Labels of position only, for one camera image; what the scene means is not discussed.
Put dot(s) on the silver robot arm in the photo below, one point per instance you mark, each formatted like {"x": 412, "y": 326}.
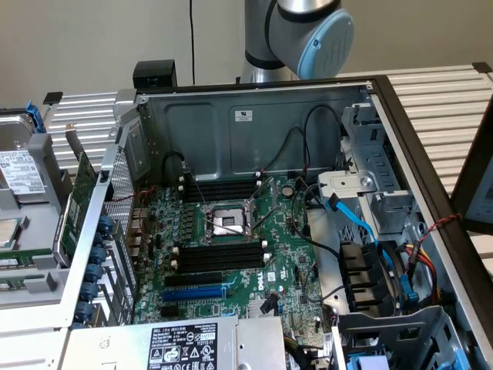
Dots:
{"x": 292, "y": 34}

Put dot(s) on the black RAM slot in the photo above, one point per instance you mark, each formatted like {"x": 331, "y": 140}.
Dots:
{"x": 220, "y": 253}
{"x": 220, "y": 246}
{"x": 223, "y": 186}
{"x": 223, "y": 182}
{"x": 223, "y": 191}
{"x": 223, "y": 196}
{"x": 220, "y": 260}
{"x": 220, "y": 266}

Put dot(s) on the metal socket cover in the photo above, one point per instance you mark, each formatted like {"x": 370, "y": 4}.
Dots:
{"x": 274, "y": 194}

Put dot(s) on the coin cell battery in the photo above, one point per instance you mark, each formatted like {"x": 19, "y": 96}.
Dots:
{"x": 287, "y": 190}

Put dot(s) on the CPU socket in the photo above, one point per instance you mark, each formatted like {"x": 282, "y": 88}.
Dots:
{"x": 225, "y": 223}

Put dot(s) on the open PC case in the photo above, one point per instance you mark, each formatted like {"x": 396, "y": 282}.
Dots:
{"x": 215, "y": 131}

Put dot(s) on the green motherboard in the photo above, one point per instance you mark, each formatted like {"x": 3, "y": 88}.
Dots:
{"x": 285, "y": 246}

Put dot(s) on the long black expansion slot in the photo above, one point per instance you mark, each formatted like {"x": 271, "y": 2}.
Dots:
{"x": 192, "y": 280}

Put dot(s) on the black data plug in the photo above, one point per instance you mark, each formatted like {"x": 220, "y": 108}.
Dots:
{"x": 269, "y": 304}

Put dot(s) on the blue expansion slot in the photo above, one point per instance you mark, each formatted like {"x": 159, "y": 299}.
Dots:
{"x": 192, "y": 296}

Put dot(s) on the silver finned heat sink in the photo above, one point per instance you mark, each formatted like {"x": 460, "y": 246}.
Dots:
{"x": 254, "y": 308}

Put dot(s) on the metal disk bay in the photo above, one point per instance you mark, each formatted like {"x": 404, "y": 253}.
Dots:
{"x": 369, "y": 162}

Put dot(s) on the black fan shroud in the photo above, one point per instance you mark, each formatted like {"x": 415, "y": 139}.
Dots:
{"x": 362, "y": 270}

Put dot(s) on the black box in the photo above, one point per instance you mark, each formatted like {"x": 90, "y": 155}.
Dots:
{"x": 154, "y": 73}

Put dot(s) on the blue slot clip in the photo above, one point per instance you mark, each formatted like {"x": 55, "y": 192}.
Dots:
{"x": 98, "y": 254}
{"x": 93, "y": 273}
{"x": 84, "y": 309}
{"x": 106, "y": 224}
{"x": 89, "y": 290}

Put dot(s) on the short black expansion slot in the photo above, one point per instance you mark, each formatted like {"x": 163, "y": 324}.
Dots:
{"x": 169, "y": 312}

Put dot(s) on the green graphics card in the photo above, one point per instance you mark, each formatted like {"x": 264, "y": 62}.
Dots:
{"x": 82, "y": 181}

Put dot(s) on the blue plastic clip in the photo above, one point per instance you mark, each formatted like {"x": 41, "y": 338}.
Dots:
{"x": 410, "y": 297}

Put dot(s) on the silver power supply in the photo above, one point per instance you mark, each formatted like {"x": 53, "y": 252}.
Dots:
{"x": 115, "y": 347}

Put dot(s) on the black table end cap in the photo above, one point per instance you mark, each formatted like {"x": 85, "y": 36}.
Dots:
{"x": 482, "y": 67}
{"x": 52, "y": 98}

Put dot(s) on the grey disk bay cage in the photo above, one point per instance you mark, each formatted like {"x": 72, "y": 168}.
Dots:
{"x": 404, "y": 335}

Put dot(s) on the silver hard disk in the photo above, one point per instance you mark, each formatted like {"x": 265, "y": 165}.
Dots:
{"x": 15, "y": 154}

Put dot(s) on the black case side panel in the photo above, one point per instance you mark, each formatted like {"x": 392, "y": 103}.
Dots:
{"x": 481, "y": 192}

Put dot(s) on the CPU chip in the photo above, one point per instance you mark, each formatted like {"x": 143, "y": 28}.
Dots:
{"x": 7, "y": 231}

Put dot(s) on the blue disk bracket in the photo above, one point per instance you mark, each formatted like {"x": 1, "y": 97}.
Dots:
{"x": 36, "y": 115}

